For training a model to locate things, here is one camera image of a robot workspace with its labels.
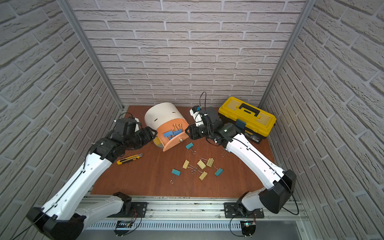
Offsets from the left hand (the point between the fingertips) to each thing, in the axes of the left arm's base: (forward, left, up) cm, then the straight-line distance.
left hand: (156, 131), depth 72 cm
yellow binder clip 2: (-6, -24, -25) cm, 35 cm away
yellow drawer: (-1, +1, -8) cm, 8 cm away
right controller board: (-38, -45, -26) cm, 65 cm away
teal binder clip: (+6, -16, -26) cm, 31 cm away
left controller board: (-37, +16, -30) cm, 50 cm away
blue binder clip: (+4, -5, -8) cm, 10 cm away
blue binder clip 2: (+7, -9, -8) cm, 14 cm away
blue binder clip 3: (+6, -9, -8) cm, 14 cm away
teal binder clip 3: (-11, -8, -27) cm, 30 cm away
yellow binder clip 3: (-5, -29, -25) cm, 39 cm away
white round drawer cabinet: (+16, +3, -5) cm, 17 cm away
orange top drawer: (-2, -9, -4) cm, 10 cm away
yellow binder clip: (-6, -15, -26) cm, 30 cm away
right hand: (+1, -17, +1) cm, 17 cm away
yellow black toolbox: (+13, -59, -9) cm, 61 cm away
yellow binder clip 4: (-13, -24, -26) cm, 38 cm away
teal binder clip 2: (-11, -34, -25) cm, 43 cm away
